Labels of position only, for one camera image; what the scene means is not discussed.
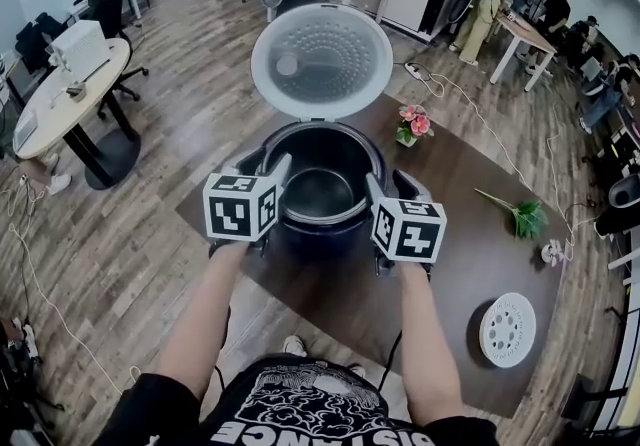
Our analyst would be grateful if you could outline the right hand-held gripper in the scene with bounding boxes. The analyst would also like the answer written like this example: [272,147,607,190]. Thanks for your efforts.
[363,169,448,280]

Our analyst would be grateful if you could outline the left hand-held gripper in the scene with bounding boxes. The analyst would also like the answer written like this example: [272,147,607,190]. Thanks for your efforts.
[202,148,294,258]

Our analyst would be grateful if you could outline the metal pot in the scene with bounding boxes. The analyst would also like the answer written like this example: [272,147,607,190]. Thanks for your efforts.
[264,126,375,226]

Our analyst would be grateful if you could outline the dark blue rice cooker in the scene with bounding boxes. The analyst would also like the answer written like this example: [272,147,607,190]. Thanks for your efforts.
[234,2,394,268]

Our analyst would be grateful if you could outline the white steamer tray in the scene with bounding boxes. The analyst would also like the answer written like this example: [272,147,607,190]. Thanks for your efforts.
[478,291,538,369]

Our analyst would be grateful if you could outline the person's right forearm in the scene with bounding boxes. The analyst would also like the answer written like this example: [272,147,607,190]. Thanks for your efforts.
[397,261,467,430]

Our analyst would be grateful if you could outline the person's left forearm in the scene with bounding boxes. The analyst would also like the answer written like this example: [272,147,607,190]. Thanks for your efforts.
[157,241,247,415]

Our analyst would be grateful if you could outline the pink flowers in white pot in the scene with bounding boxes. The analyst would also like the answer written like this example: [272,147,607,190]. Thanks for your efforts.
[394,103,435,149]

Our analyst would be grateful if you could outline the small pink-white flower ornament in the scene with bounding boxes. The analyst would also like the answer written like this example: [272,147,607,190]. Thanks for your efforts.
[542,238,571,269]

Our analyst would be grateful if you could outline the green leaf sprig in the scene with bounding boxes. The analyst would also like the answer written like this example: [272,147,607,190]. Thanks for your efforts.
[473,187,550,240]

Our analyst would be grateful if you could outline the person's left white shoe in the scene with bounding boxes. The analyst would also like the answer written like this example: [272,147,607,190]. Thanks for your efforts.
[283,333,307,358]

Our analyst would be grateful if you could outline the round white table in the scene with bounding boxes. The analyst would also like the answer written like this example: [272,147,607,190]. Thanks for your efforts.
[12,36,144,191]

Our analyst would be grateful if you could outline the white box appliance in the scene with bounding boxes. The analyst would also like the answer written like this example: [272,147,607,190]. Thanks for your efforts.
[51,19,112,81]

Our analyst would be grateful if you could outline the black office chair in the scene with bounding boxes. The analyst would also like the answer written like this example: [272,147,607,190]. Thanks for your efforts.
[14,11,66,75]
[87,0,150,121]

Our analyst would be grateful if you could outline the grey hard-shell backpack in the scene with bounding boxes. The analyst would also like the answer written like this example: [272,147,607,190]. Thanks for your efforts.
[607,172,640,215]

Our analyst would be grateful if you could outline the person's black printed shirt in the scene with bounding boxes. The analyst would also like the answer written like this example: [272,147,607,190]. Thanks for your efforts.
[99,353,501,446]

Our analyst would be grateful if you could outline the yellow-top stand table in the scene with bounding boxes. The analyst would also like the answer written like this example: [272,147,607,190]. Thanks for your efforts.
[559,283,640,438]

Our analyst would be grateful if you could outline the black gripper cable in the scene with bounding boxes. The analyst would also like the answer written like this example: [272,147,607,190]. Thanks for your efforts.
[213,303,235,391]
[377,330,405,393]

